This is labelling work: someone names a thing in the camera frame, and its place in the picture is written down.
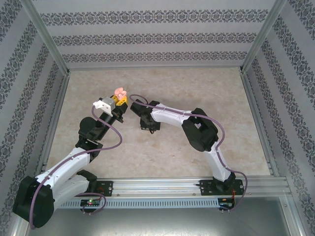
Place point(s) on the pink round charging case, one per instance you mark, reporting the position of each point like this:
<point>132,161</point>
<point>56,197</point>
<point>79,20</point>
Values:
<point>120,91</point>

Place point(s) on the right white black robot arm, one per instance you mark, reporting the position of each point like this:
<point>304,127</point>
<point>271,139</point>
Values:
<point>169,115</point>

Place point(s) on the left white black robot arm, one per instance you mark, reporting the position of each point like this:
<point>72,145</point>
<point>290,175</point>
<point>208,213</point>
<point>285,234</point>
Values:
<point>64,164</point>

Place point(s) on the grey sheet metal shelf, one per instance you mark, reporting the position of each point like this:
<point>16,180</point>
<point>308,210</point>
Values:
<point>157,223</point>

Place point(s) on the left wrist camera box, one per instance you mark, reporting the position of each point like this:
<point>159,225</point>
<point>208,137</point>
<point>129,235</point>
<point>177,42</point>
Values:
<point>104,105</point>

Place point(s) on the aluminium table side rail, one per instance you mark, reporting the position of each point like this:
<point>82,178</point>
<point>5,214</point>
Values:
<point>250,98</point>
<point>60,98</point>

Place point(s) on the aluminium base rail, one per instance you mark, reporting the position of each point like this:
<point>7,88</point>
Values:
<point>157,186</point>

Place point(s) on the aluminium frame post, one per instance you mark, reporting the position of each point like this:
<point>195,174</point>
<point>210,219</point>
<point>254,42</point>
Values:
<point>261,34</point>
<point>49,41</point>

